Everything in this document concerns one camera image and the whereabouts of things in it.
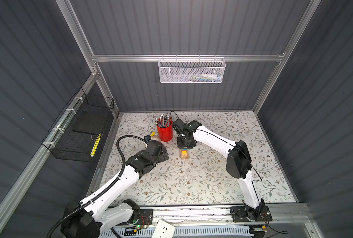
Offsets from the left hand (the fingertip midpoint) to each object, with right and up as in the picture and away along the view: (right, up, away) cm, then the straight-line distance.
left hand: (159, 153), depth 81 cm
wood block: (+14, -4, +11) cm, 18 cm away
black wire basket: (-39, +11, -9) cm, 41 cm away
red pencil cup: (+2, +9, +17) cm, 20 cm away
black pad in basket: (-35, +17, -5) cm, 40 cm away
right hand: (+13, +1, +9) cm, 16 cm away
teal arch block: (+14, 0, +11) cm, 18 cm away
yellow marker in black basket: (-28, +4, -14) cm, 32 cm away
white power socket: (+4, -33, -13) cm, 36 cm away
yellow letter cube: (+14, -1, +12) cm, 19 cm away
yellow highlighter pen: (-8, +9, +24) cm, 27 cm away
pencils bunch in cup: (+1, +19, +17) cm, 25 cm away
